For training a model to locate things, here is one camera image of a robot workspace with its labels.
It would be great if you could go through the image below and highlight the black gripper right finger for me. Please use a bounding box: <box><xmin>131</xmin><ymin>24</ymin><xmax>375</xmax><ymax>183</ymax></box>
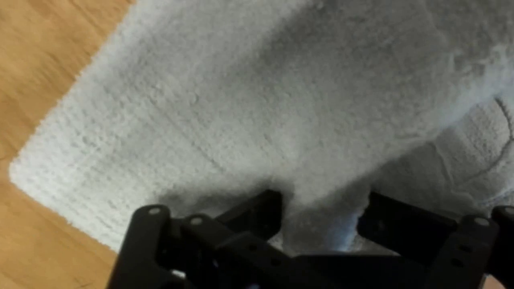
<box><xmin>356</xmin><ymin>189</ymin><xmax>514</xmax><ymax>289</ymax></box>

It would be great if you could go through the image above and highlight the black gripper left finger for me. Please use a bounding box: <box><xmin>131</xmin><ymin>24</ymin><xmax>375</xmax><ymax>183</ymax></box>
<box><xmin>107</xmin><ymin>189</ymin><xmax>291</xmax><ymax>289</ymax></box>

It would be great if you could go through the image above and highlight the white terry towel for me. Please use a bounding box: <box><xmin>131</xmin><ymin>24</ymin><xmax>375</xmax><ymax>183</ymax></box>
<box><xmin>7</xmin><ymin>0</ymin><xmax>514</xmax><ymax>256</ymax></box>

